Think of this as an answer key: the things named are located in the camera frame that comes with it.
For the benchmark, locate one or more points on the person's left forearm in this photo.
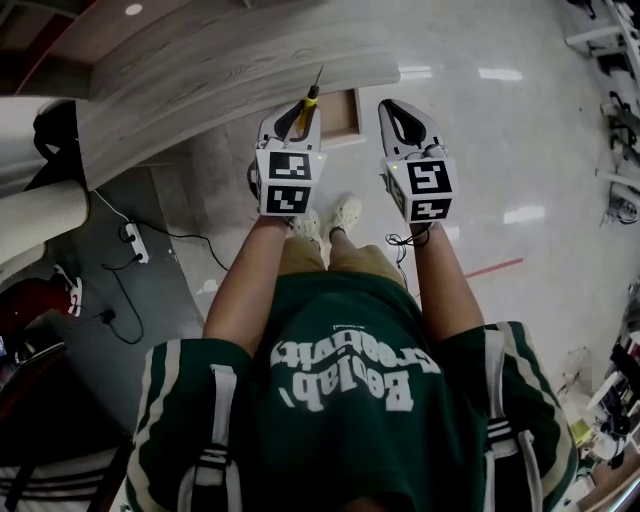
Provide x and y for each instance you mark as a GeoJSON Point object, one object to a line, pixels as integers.
{"type": "Point", "coordinates": [250, 280]}

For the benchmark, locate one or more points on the dark wooden chair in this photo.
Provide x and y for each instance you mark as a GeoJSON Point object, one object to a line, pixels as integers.
{"type": "Point", "coordinates": [55, 400]}

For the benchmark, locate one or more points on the person's left white shoe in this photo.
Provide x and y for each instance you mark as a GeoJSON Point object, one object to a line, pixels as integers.
{"type": "Point", "coordinates": [306, 225]}

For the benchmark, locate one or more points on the wooden drawer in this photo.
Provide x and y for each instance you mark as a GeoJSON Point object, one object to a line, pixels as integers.
{"type": "Point", "coordinates": [341, 117]}

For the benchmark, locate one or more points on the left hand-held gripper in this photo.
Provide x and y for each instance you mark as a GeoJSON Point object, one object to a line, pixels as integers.
{"type": "Point", "coordinates": [289, 200]}

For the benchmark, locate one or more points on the cluttered white work table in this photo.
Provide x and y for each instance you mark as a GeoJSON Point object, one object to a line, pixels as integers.
{"type": "Point", "coordinates": [610, 400]}

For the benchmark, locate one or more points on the grey wooden desk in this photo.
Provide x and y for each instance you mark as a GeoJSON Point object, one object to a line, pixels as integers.
{"type": "Point", "coordinates": [200, 75]}

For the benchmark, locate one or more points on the white equipment rack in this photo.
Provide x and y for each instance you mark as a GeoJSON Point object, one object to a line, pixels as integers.
{"type": "Point", "coordinates": [617, 75]}

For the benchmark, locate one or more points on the person's white shoe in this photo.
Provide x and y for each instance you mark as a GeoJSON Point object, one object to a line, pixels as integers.
{"type": "Point", "coordinates": [345, 210]}
{"type": "Point", "coordinates": [306, 225]}

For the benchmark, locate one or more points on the red white shoe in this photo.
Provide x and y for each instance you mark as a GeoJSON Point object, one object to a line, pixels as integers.
{"type": "Point", "coordinates": [72, 292]}

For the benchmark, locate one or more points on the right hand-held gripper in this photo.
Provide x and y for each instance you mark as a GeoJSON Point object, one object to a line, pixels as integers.
{"type": "Point", "coordinates": [429, 210]}

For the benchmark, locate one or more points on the white power strip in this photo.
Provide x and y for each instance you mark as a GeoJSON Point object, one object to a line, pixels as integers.
{"type": "Point", "coordinates": [136, 242]}

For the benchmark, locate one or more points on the green printed t-shirt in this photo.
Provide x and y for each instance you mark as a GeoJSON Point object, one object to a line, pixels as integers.
{"type": "Point", "coordinates": [345, 440]}

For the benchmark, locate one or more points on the person's right white shoe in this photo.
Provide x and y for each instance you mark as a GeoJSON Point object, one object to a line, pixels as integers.
{"type": "Point", "coordinates": [345, 210]}

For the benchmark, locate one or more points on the person's right forearm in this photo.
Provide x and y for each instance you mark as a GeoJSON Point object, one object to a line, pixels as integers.
{"type": "Point", "coordinates": [445, 285]}

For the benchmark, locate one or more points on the white ribbed cylinder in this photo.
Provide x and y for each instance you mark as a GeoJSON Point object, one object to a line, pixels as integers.
{"type": "Point", "coordinates": [40, 220]}

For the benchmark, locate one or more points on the yellow black screwdriver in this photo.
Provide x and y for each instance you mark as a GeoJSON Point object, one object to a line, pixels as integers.
{"type": "Point", "coordinates": [311, 99]}

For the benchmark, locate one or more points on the khaki shorts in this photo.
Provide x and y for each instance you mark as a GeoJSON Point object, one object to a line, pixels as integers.
{"type": "Point", "coordinates": [360, 260]}

